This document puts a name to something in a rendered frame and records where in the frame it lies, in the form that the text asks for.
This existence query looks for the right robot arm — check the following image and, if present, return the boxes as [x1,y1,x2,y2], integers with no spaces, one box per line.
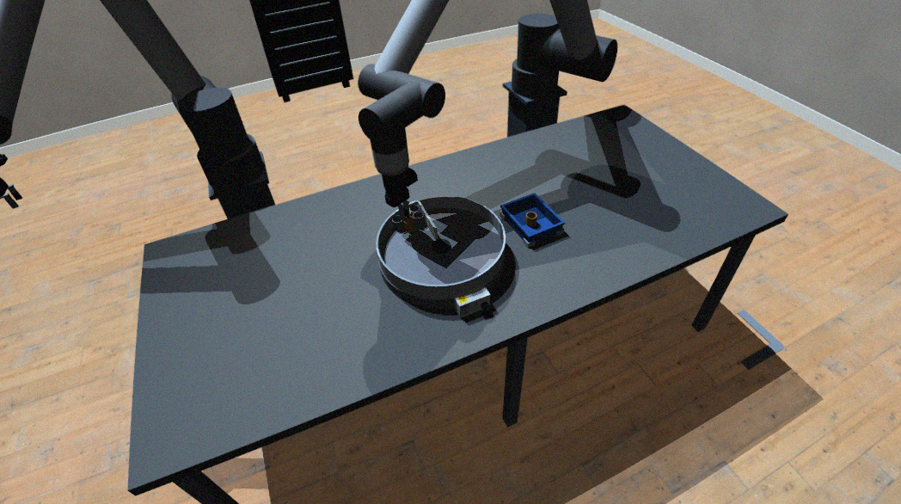
[0,0,264,190]

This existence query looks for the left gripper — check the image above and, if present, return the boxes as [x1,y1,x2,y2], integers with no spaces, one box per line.
[372,144,418,221]

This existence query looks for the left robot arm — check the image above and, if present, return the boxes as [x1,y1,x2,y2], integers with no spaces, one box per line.
[358,0,617,155]

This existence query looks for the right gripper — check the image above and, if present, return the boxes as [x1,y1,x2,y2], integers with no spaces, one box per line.
[0,154,22,209]

